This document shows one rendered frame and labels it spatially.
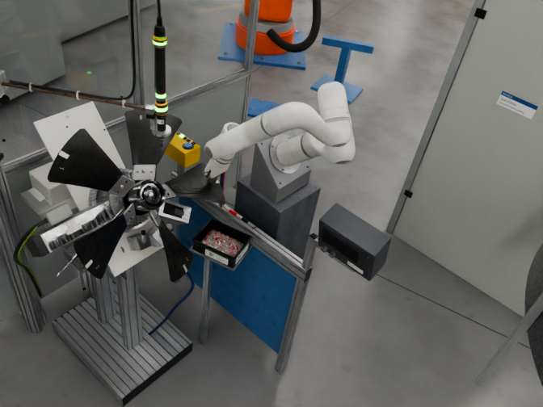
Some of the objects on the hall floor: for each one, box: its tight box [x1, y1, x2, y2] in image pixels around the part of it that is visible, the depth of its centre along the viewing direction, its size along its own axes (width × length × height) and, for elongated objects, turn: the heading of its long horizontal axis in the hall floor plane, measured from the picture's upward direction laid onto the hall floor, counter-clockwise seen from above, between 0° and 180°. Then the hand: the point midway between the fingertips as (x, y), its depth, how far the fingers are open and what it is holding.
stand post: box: [91, 273, 116, 324], centre depth 253 cm, size 4×9×115 cm, turn 131°
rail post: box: [275, 279, 309, 374], centre depth 258 cm, size 4×4×78 cm
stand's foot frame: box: [52, 283, 192, 407], centre depth 282 cm, size 62×46×8 cm
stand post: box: [116, 263, 143, 351], centre depth 251 cm, size 4×9×91 cm, turn 131°
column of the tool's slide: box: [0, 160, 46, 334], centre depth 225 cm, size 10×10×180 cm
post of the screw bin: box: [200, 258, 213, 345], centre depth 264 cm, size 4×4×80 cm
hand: (212, 178), depth 219 cm, fingers closed
